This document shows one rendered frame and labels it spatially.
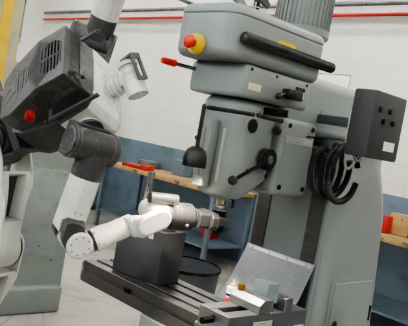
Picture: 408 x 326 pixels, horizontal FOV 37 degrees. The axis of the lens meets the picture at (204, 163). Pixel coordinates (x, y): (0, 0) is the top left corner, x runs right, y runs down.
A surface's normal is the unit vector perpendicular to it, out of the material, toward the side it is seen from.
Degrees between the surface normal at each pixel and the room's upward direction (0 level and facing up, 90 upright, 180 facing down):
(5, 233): 81
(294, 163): 90
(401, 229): 90
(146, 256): 90
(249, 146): 90
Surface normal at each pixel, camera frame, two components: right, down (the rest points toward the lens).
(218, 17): -0.70, -0.08
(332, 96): 0.69, 0.16
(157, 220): 0.47, 0.25
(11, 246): 0.92, 0.01
